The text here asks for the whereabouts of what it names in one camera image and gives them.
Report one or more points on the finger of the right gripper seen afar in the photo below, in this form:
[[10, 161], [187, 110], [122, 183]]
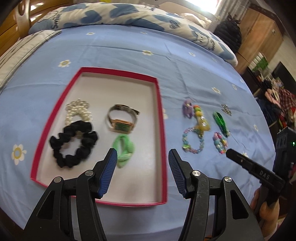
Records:
[[241, 160]]

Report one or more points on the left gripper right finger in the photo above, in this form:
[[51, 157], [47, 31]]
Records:
[[233, 218]]

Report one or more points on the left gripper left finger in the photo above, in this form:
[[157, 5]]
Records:
[[51, 219]]

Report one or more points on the yellow claw hair clip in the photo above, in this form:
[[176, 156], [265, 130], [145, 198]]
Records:
[[202, 125]]

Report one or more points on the black velvet scrunchie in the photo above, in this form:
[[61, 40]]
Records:
[[74, 144]]

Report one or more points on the gold wristwatch green face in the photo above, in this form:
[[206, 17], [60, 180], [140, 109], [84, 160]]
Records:
[[123, 126]]

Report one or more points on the red jewelry tray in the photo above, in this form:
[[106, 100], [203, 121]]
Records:
[[143, 180]]

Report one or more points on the person's right hand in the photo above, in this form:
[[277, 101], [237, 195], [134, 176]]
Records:
[[270, 219]]

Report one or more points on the silver rhinestone hair clip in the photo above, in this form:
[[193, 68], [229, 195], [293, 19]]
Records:
[[226, 109]]

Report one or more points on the clear comb with beads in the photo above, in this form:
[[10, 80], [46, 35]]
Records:
[[198, 113]]

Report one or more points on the pile of clothes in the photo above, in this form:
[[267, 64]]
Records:
[[276, 103]]

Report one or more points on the blue floral bed sheet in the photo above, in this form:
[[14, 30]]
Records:
[[193, 84]]

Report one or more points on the black television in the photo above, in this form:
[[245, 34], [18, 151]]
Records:
[[284, 75]]

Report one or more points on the wooden wardrobe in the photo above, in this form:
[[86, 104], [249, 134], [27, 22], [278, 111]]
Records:
[[262, 32]]

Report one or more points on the blue white patterned quilt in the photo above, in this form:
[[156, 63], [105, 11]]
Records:
[[134, 15]]

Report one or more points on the wooden headboard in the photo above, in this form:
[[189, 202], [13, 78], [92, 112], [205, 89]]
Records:
[[18, 22]]

